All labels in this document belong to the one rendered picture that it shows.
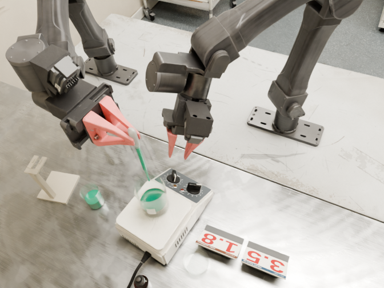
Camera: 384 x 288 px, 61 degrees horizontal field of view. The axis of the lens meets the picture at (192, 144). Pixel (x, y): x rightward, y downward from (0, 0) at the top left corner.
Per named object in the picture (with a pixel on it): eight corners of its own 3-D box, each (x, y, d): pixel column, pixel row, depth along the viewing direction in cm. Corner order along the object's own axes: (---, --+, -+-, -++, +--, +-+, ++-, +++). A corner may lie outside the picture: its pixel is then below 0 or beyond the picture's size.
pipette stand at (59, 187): (52, 172, 85) (30, 143, 75) (80, 176, 84) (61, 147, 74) (38, 199, 81) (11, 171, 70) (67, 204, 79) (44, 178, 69)
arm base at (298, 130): (326, 128, 78) (332, 108, 82) (247, 104, 85) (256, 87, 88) (318, 147, 85) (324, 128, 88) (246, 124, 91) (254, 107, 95)
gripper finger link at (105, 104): (144, 112, 48) (98, 89, 51) (112, 146, 44) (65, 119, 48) (152, 139, 53) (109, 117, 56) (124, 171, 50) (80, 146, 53)
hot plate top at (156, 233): (149, 179, 73) (148, 178, 72) (194, 205, 68) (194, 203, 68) (114, 222, 67) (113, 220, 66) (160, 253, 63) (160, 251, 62)
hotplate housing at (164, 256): (171, 172, 83) (167, 154, 77) (215, 196, 78) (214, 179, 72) (114, 244, 72) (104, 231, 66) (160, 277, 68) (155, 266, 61)
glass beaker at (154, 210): (176, 207, 68) (172, 188, 61) (152, 227, 66) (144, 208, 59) (157, 186, 71) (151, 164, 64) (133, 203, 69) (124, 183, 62)
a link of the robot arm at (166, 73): (153, 104, 58) (174, 47, 51) (140, 75, 63) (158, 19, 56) (208, 107, 64) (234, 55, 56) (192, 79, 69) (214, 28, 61)
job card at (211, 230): (206, 224, 74) (206, 217, 71) (244, 239, 71) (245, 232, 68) (196, 249, 71) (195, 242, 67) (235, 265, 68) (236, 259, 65)
